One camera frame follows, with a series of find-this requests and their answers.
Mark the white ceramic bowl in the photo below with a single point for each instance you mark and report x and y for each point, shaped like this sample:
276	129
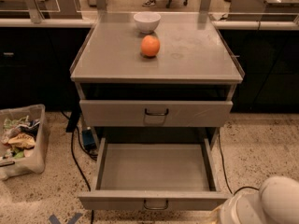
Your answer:
147	22

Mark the grey metal drawer cabinet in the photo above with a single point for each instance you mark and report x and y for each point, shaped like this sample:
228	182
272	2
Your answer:
193	63

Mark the grey drawer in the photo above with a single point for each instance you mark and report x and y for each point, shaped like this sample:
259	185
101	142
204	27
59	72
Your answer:
154	177
123	113

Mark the clear plastic bin with trash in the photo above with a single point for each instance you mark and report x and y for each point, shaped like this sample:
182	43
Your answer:
24	137

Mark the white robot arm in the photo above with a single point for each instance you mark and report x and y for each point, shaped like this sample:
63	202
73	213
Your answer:
275	202

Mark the orange fruit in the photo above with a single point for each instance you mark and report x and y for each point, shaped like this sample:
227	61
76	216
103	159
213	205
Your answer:
150	46

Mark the blue power box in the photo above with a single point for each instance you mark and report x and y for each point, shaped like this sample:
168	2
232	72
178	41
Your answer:
87	138

